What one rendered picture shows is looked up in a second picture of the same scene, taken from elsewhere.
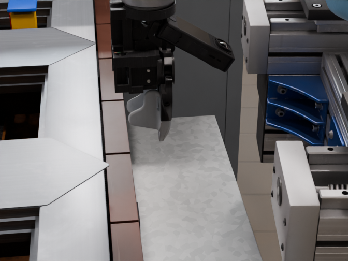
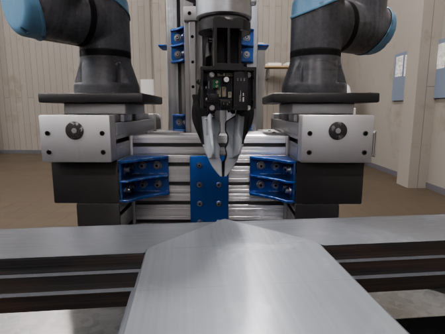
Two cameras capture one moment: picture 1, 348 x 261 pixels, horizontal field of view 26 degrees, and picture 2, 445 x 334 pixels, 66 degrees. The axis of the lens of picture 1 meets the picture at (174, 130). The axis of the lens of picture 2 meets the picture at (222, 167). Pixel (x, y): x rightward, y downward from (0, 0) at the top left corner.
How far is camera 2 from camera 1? 1.17 m
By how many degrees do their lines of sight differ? 85
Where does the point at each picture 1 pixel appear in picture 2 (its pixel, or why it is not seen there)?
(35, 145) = (166, 256)
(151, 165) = (46, 321)
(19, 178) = (261, 261)
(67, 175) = (249, 234)
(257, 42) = (112, 130)
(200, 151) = not seen: hidden behind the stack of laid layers
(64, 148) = (183, 238)
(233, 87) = not seen: outside the picture
